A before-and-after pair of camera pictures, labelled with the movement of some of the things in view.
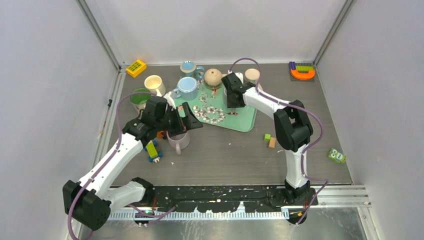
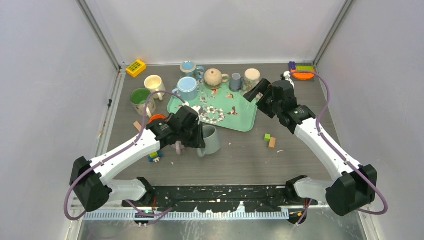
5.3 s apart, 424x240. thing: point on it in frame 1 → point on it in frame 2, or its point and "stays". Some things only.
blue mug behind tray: [188, 68] stays
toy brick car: [153, 154] stays
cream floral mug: [140, 100] stays
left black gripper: [180, 128] → [198, 142]
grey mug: [225, 97] → [212, 141]
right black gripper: [231, 104] → [261, 87]
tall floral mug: [252, 75] stays
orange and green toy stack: [302, 72] stays
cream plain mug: [154, 84] stays
